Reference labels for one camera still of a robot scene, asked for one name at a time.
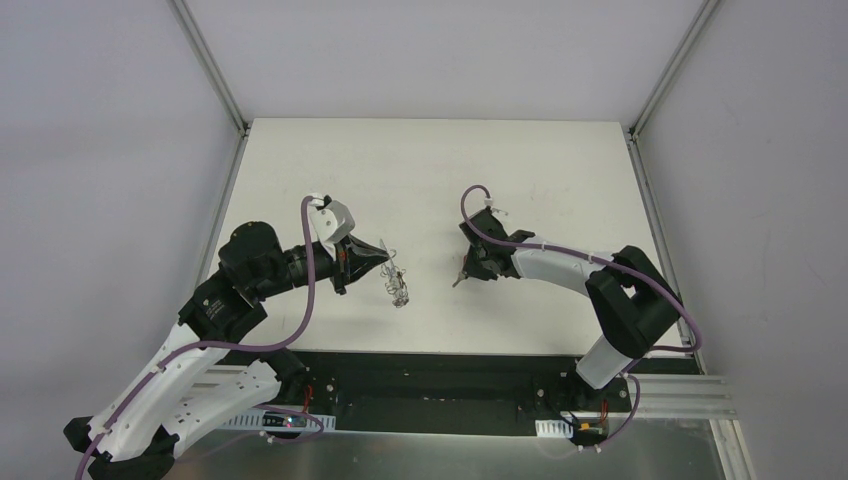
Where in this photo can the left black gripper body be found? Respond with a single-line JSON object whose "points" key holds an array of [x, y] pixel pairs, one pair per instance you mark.
{"points": [[340, 268]]}

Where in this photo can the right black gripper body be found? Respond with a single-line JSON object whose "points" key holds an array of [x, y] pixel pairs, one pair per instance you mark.
{"points": [[480, 257]]}

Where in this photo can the red key tag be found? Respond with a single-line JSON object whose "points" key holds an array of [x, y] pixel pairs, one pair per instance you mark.
{"points": [[459, 279]]}

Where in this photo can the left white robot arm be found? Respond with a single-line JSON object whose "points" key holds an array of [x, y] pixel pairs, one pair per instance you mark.
{"points": [[203, 374]]}

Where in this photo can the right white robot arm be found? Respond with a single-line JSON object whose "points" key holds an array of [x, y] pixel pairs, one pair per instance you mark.
{"points": [[632, 302]]}

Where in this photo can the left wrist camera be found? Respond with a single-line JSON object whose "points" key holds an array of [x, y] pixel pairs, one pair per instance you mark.
{"points": [[331, 220]]}

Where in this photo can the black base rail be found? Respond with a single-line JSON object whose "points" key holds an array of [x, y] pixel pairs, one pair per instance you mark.
{"points": [[491, 395]]}

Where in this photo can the left white cable duct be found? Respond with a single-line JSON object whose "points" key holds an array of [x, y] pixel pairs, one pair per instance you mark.
{"points": [[274, 421]]}

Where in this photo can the white cable duct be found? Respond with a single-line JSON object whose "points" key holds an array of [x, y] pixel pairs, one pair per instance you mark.
{"points": [[274, 421], [553, 429]]}

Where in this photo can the right white cable duct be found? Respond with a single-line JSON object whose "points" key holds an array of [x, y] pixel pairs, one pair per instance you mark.
{"points": [[553, 429]]}

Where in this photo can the left aluminium frame post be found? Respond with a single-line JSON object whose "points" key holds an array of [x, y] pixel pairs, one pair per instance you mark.
{"points": [[210, 67]]}

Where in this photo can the aluminium frame post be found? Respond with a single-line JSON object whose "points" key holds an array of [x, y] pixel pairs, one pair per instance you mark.
{"points": [[685, 47], [210, 67]]}

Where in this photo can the right aluminium frame post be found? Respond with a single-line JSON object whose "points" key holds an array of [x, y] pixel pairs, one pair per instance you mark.
{"points": [[685, 47]]}

